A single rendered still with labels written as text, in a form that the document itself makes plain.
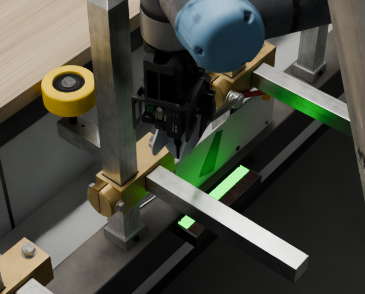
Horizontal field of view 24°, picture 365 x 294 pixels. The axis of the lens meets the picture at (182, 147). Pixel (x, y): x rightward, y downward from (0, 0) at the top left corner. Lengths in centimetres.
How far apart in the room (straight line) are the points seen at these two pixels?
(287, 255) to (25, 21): 56
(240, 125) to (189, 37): 59
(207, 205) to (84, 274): 22
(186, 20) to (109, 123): 33
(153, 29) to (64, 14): 46
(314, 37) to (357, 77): 103
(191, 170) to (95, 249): 19
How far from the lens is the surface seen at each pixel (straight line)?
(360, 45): 48
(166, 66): 94
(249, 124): 140
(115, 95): 106
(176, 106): 97
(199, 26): 79
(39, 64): 129
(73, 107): 122
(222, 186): 136
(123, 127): 111
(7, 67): 129
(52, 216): 144
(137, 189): 120
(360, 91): 48
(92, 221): 142
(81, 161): 148
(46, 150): 139
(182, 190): 118
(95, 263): 127
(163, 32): 93
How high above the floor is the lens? 170
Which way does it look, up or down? 45 degrees down
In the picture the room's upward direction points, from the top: straight up
